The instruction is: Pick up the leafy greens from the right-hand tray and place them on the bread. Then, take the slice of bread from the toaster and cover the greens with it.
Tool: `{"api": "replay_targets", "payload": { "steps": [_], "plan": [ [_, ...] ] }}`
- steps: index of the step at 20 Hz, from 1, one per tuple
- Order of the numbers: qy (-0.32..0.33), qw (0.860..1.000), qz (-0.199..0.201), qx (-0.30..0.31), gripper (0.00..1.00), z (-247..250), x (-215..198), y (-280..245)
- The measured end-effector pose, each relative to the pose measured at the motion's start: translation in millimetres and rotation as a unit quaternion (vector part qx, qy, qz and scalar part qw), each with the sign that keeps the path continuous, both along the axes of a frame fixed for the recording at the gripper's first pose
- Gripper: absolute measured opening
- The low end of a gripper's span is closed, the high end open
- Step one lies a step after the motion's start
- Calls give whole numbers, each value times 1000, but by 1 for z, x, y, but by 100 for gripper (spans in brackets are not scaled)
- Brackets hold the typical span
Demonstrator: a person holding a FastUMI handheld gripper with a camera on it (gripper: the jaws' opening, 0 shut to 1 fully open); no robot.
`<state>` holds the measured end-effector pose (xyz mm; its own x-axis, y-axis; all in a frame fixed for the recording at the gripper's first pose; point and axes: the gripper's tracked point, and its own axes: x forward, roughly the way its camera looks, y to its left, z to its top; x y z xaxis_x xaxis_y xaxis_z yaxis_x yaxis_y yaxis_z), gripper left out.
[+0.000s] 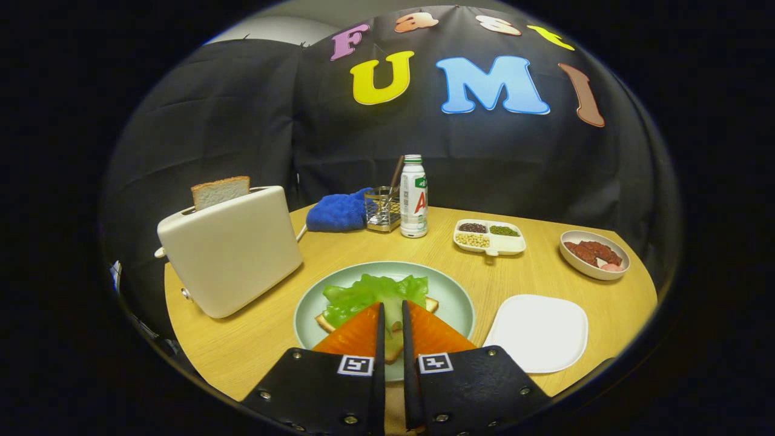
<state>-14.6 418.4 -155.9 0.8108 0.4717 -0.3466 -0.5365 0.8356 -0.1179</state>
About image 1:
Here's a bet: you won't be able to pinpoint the white square plate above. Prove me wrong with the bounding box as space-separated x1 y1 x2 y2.
483 294 589 374

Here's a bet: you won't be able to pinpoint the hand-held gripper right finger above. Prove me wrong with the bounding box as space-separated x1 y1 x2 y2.
401 300 553 435

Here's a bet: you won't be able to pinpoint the pale green plate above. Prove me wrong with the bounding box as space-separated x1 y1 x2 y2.
294 261 476 383

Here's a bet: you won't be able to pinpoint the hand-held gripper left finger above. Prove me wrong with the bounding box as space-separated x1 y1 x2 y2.
240 302 387 436

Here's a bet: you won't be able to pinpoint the white round bowl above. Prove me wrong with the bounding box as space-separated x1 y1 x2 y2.
559 230 631 281

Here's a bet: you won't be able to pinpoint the white divided dish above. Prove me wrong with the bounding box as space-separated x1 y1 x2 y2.
453 219 527 257

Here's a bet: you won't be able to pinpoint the cream white toaster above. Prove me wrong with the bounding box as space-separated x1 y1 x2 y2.
154 185 303 320

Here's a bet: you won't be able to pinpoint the green lettuce leaf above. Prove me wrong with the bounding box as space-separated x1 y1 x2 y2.
322 274 429 331

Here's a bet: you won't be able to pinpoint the white bread slice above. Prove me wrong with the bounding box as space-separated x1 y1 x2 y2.
315 296 440 364

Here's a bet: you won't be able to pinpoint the toasted bread slice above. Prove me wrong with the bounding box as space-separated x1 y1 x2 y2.
191 176 251 211

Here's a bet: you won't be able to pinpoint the black backdrop cloth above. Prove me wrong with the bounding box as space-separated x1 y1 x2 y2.
100 5 682 340

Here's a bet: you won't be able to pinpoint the red meat slices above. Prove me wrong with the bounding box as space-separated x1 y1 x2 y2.
564 240 623 267

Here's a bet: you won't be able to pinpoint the white drink bottle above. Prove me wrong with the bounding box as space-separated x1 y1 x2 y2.
400 154 429 239

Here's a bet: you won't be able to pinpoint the blue cloth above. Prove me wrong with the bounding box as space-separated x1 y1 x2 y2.
306 187 375 233

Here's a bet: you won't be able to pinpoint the wire mesh utensil holder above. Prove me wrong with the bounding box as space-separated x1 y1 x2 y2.
364 186 403 233

